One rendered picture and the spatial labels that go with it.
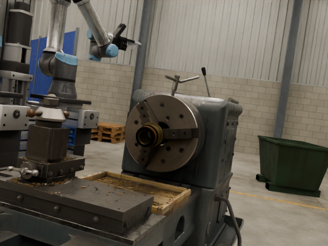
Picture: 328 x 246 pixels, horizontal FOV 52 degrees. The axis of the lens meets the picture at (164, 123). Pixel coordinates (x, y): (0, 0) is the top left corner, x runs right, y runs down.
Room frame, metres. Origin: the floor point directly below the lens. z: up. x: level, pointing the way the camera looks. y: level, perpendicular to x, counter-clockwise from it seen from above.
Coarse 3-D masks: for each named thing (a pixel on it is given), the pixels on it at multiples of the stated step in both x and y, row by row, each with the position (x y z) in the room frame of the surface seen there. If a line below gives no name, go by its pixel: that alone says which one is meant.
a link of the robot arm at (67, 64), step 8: (56, 56) 1.75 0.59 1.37; (64, 56) 1.73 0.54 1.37; (72, 56) 1.76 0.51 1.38; (48, 64) 1.79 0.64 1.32; (56, 64) 1.74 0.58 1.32; (64, 64) 1.73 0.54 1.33; (72, 64) 1.75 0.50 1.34; (56, 72) 1.74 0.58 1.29; (64, 72) 1.73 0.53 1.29; (72, 72) 1.76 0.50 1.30
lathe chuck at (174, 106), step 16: (160, 96) 1.36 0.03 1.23; (160, 112) 1.36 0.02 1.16; (176, 112) 1.33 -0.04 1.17; (192, 112) 1.32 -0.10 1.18; (128, 128) 1.40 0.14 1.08; (128, 144) 1.40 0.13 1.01; (160, 144) 1.36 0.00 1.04; (176, 144) 1.33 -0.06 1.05; (192, 144) 1.31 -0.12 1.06; (160, 160) 1.35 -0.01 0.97; (176, 160) 1.33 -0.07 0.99
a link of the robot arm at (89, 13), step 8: (80, 0) 1.79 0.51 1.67; (88, 0) 1.82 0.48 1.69; (80, 8) 1.83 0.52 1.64; (88, 8) 1.83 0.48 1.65; (88, 16) 1.84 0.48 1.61; (96, 16) 1.86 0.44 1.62; (88, 24) 1.88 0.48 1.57; (96, 24) 1.87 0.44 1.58; (96, 32) 1.89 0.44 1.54; (104, 32) 1.91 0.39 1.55; (96, 40) 1.92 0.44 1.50; (104, 40) 1.92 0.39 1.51; (104, 48) 1.94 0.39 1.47; (112, 48) 1.94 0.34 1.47; (104, 56) 1.98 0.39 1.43; (112, 56) 1.95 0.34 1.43
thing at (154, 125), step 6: (144, 126) 1.22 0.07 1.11; (150, 126) 1.23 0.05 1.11; (156, 126) 1.25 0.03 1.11; (138, 132) 1.22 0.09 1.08; (144, 132) 1.28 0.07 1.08; (150, 132) 1.21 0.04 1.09; (156, 132) 1.23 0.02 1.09; (162, 132) 1.25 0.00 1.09; (138, 138) 1.22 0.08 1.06; (144, 138) 1.28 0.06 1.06; (150, 138) 1.31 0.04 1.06; (156, 138) 1.22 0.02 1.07; (162, 138) 1.25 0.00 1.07; (144, 144) 1.22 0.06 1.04; (150, 144) 1.21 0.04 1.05; (156, 144) 1.26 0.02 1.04
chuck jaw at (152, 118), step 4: (144, 100) 1.38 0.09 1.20; (140, 104) 1.35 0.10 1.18; (144, 104) 1.34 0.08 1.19; (148, 104) 1.37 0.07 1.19; (140, 108) 1.35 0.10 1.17; (144, 108) 1.34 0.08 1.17; (148, 108) 1.35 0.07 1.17; (140, 112) 1.34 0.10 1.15; (144, 112) 1.32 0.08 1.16; (148, 112) 1.32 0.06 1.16; (152, 112) 1.36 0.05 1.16; (140, 116) 1.32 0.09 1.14; (144, 116) 1.32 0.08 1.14; (148, 116) 1.31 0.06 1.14; (152, 116) 1.34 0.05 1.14; (144, 120) 1.29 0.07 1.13; (148, 120) 1.29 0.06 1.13; (152, 120) 1.31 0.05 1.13; (156, 120) 1.35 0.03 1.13
